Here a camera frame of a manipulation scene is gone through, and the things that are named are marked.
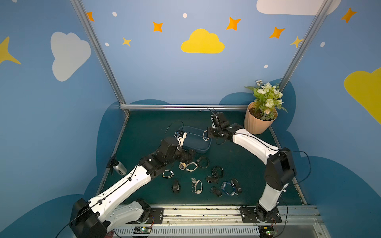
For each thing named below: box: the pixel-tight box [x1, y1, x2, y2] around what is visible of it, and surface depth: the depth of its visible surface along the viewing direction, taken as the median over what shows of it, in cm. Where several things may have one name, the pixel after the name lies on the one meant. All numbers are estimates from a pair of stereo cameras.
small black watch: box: [209, 186, 223, 198], surface depth 82 cm
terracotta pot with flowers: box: [244, 79, 288, 135], surface depth 98 cm
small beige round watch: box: [178, 161, 187, 171], surface depth 88 cm
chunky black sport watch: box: [211, 165, 224, 179], surface depth 90 cm
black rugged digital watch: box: [172, 179, 180, 194], surface depth 81 cm
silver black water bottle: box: [112, 160, 127, 176], surface depth 82 cm
